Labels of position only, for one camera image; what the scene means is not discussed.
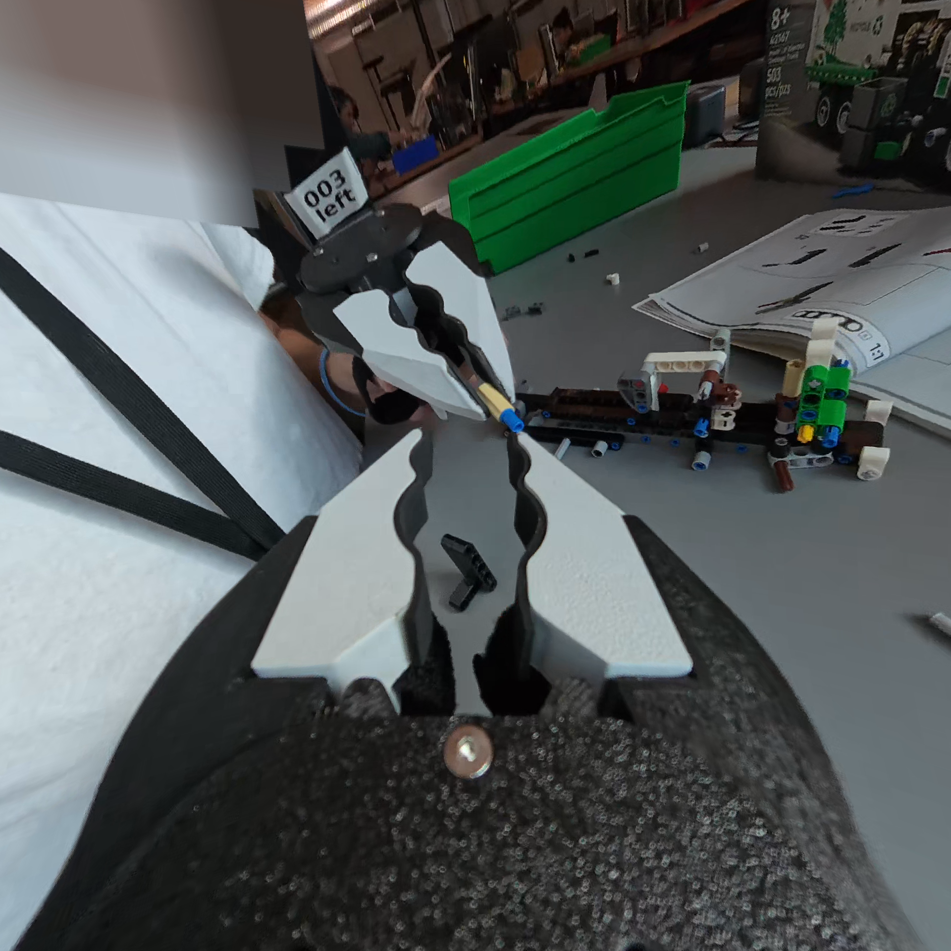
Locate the person's left hand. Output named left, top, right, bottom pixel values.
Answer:
left=327, top=351, right=372, bottom=417

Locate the grey case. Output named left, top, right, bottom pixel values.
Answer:
left=686, top=83, right=729, bottom=147

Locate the black shoulder strap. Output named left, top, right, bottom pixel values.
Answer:
left=0, top=249, right=287, bottom=562

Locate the black angled lego beam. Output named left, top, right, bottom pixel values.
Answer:
left=440, top=533, right=497, bottom=612

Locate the partly built lego truck chassis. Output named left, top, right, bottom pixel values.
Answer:
left=513, top=316, right=893, bottom=493

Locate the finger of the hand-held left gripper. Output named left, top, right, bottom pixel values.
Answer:
left=390, top=240, right=517, bottom=406
left=332, top=292, right=491, bottom=423

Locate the open lego instruction booklet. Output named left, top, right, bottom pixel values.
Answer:
left=632, top=208, right=951, bottom=439

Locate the dark lego set box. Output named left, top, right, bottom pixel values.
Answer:
left=756, top=0, right=951, bottom=196

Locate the blue crate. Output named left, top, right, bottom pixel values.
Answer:
left=392, top=136, right=441, bottom=177

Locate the green plastic bin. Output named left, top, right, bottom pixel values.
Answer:
left=448, top=80, right=692, bottom=274

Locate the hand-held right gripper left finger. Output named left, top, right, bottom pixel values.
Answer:
left=250, top=427, right=453, bottom=716

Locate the blue wristband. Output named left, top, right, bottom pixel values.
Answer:
left=318, top=348, right=367, bottom=419

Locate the person's left forearm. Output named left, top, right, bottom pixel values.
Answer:
left=260, top=303, right=331, bottom=402

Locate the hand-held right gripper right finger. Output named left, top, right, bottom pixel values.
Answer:
left=475, top=431, right=695, bottom=718

